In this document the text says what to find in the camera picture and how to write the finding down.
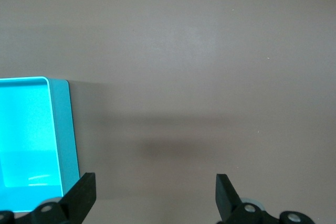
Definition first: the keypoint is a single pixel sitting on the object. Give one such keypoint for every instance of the teal plastic storage box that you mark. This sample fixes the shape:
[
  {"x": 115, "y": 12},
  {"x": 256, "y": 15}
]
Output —
[{"x": 26, "y": 129}]

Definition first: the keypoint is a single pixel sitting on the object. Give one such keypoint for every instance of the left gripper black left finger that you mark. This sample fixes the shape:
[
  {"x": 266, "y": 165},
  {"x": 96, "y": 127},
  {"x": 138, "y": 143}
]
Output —
[{"x": 76, "y": 200}]

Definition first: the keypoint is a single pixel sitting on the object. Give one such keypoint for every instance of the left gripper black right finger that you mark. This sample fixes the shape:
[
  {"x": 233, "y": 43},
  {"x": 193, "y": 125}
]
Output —
[{"x": 225, "y": 200}]

